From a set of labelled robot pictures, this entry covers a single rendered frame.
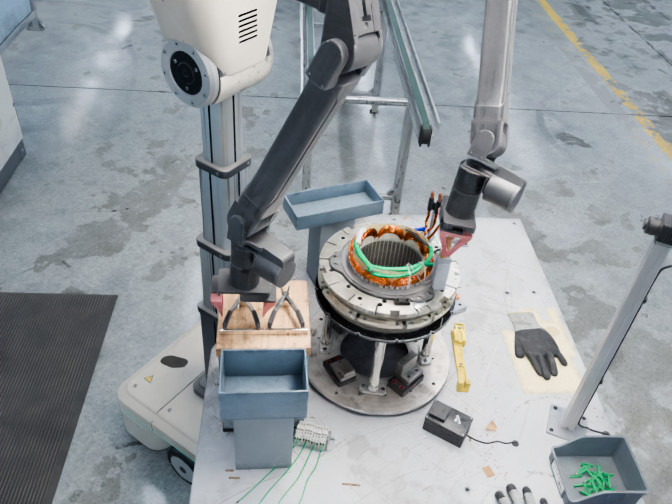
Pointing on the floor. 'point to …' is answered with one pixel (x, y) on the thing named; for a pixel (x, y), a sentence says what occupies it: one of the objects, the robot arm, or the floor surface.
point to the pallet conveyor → (419, 117)
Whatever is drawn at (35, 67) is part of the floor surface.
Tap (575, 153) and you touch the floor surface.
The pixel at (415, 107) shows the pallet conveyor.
